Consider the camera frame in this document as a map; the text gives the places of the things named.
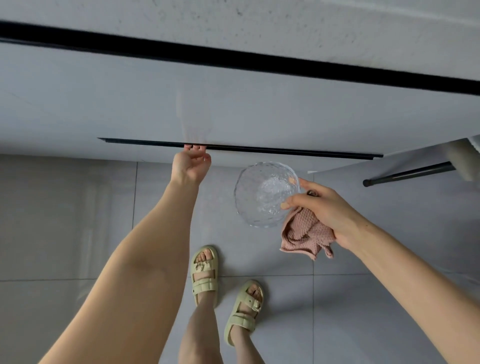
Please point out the person's right hand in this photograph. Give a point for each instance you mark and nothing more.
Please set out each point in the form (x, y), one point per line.
(330, 213)

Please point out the person's left hand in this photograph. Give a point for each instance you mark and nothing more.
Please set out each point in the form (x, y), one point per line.
(189, 165)

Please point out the pink dish cloth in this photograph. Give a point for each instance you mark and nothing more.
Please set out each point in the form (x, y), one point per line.
(303, 232)

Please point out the small clear glass bowl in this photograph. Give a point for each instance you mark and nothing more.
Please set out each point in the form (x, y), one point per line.
(255, 195)

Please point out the person's left forearm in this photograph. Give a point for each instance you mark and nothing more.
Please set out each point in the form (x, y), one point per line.
(131, 281)

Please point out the person's right forearm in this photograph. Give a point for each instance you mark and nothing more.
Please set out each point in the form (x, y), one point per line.
(420, 292)

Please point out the person's right leg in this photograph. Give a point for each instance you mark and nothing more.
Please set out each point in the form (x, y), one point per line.
(245, 350)

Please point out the person's leg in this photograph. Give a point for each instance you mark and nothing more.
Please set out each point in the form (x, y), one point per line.
(198, 333)
(245, 350)

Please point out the person's left leg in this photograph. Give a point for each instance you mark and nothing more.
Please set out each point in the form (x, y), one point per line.
(198, 333)

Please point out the beige buckle sandal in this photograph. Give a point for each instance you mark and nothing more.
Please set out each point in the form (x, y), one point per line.
(245, 315)
(204, 273)

